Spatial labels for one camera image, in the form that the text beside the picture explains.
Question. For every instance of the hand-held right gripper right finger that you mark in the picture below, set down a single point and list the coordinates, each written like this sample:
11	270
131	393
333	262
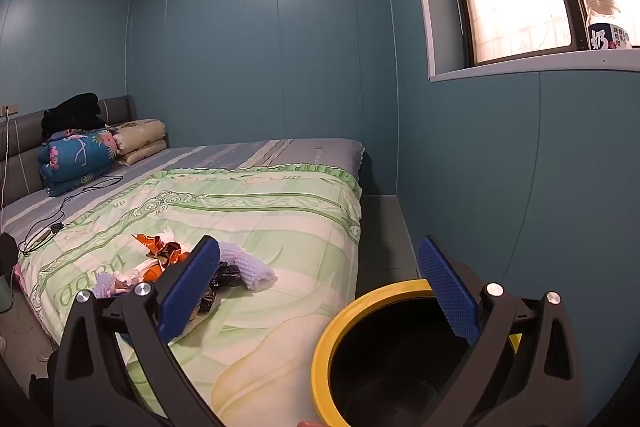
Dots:
447	292

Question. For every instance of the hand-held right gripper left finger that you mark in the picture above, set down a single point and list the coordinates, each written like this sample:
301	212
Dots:
192	287

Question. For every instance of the black plastic bag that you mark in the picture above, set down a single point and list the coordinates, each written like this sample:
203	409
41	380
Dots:
225	277

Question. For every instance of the white tissue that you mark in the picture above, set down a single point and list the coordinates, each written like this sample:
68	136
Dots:
165	238

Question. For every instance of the lavender white paper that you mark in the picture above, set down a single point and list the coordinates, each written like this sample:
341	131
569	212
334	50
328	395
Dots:
250	269

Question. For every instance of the orange snack wrapper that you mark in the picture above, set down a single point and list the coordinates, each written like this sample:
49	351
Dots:
145	241

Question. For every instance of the yellow rimmed black trash bin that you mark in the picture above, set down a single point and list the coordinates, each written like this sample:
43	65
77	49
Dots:
330	337

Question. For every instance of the brown shiny wrapper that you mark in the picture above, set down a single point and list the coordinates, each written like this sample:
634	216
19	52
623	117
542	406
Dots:
172	253

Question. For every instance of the purple foam net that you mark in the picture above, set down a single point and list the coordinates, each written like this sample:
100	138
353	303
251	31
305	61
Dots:
105	284

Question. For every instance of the green floral quilt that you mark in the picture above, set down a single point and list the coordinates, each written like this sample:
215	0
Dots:
275	227

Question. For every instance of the bed with grey striped sheet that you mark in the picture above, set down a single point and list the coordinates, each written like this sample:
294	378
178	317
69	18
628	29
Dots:
210	154

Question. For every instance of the beige folded quilt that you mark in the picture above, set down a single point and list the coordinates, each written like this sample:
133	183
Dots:
140	139

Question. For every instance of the blue floral folded quilt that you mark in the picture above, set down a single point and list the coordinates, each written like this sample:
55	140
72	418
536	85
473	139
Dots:
75	157

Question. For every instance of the black clothing pile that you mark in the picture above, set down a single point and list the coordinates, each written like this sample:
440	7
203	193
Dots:
75	112

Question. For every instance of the grey headboard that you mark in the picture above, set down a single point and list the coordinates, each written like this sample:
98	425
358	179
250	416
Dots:
25	142

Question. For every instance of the glass jar with blue label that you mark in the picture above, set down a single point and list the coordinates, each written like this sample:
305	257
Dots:
605	32

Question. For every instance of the grey bed frame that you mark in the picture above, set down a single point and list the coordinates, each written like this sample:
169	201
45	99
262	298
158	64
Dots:
385	237

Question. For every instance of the wall socket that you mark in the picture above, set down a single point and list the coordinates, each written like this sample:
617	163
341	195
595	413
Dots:
10	109

